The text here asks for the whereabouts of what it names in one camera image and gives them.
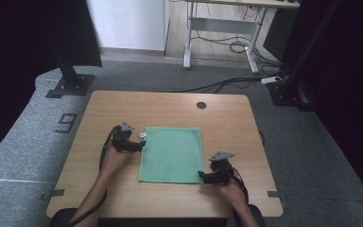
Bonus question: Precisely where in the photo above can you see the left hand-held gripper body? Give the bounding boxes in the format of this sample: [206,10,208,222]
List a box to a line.
[111,121,140,154]

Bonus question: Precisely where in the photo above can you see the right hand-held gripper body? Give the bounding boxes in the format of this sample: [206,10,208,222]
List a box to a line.
[208,151,235,185]

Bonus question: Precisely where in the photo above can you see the green cloth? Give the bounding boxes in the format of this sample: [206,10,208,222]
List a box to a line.
[138,126,205,184]

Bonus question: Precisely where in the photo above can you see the person's left hand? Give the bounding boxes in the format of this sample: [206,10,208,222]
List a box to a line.
[101,145,133,174]

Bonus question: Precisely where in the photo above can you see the person's right leg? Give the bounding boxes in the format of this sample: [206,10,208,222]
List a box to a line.
[233,203,267,227]

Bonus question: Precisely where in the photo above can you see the person's leg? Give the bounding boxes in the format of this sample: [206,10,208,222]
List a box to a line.
[48,207,80,227]
[233,203,267,227]

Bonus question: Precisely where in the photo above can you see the black metal stand with base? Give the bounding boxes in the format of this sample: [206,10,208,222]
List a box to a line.
[267,0,343,110]
[44,41,96,99]

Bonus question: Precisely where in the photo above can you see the person's left leg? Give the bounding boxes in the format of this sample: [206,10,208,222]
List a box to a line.
[48,207,80,227]

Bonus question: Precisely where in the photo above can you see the white power strip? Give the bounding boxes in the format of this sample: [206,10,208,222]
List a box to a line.
[260,76,284,85]

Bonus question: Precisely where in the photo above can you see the black curtain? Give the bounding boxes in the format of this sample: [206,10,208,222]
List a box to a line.
[279,0,363,211]
[0,0,103,166]

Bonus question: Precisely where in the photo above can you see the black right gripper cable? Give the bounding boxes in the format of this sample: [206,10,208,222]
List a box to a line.
[224,166,251,204]

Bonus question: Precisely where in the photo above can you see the black cables on floor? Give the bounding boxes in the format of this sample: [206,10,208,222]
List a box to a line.
[171,70,289,95]

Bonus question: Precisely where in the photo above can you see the coiled black cables under desk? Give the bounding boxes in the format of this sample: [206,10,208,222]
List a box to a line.
[191,4,282,70]

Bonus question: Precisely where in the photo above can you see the white metal frame desk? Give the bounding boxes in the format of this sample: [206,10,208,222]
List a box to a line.
[169,0,301,75]

